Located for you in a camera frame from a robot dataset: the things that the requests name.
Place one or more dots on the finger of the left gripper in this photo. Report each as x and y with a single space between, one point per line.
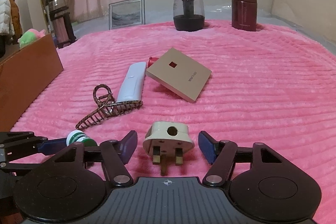
21 141
51 147

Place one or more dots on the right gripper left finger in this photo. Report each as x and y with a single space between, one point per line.
115 155

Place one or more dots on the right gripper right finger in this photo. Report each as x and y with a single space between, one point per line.
220 155

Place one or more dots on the green white small bottle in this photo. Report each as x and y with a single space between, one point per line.
80 136

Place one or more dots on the cream UK power plug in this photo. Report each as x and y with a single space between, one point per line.
167 141

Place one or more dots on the tortoiseshell hair claw clip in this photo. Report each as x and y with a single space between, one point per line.
107 107

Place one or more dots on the white remote control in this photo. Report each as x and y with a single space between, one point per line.
132 86

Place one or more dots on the gold TP-LINK square panel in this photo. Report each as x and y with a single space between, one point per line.
180 74

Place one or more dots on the red toy figure keychain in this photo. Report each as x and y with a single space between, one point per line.
151 61

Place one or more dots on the brown cardboard box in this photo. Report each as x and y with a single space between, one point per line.
24 75

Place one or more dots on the pink fuzzy blanket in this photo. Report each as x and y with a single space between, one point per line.
273 85

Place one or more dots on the green pink plush toy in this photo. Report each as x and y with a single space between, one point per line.
30 36

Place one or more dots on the white puffer jacket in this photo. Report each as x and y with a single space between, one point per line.
6 23

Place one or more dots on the dark thermos flask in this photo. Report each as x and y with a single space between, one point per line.
59 15

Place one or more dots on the brown orange jacket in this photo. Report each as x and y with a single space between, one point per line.
16 19

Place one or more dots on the dark glass jar diffuser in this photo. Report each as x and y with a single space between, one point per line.
189 15

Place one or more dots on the dark red cylindrical canister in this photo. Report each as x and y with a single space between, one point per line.
244 14

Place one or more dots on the clear plastic sheet cover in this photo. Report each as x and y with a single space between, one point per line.
314 18

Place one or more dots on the silver picture frame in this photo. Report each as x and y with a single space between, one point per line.
126 14

